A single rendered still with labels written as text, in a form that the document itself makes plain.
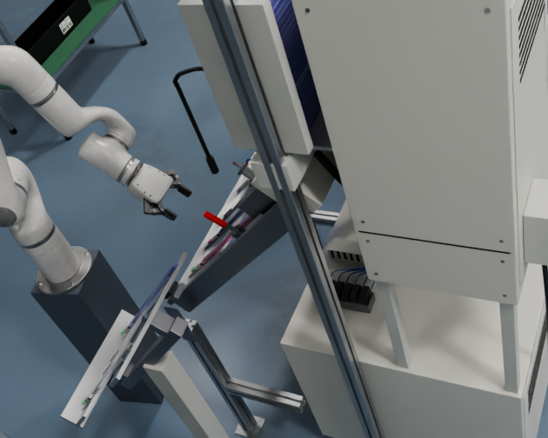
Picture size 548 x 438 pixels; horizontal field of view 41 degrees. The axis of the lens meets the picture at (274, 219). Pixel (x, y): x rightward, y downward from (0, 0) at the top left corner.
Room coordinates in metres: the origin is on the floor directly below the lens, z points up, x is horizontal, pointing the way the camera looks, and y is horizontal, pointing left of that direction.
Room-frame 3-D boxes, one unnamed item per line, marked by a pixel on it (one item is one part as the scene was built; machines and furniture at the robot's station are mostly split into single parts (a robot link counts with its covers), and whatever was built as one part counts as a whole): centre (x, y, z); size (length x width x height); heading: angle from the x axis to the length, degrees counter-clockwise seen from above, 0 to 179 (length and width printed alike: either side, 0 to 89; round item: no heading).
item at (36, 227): (1.75, 0.68, 1.00); 0.19 x 0.12 x 0.24; 175
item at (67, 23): (3.95, 0.79, 0.41); 0.57 x 0.17 x 0.11; 141
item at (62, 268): (1.71, 0.68, 0.79); 0.19 x 0.19 x 0.18
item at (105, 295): (1.71, 0.68, 0.35); 0.18 x 0.18 x 0.70; 62
